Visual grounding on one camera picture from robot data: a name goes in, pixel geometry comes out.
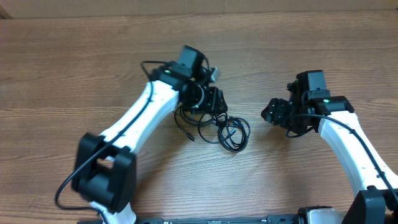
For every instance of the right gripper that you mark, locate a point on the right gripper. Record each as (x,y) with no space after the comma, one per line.
(275,112)

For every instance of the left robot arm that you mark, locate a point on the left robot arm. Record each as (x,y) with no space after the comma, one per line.
(105,166)

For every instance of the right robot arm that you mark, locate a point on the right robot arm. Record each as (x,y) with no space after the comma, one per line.
(311,107)

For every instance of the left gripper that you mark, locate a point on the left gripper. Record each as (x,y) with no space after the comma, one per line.
(213,104)

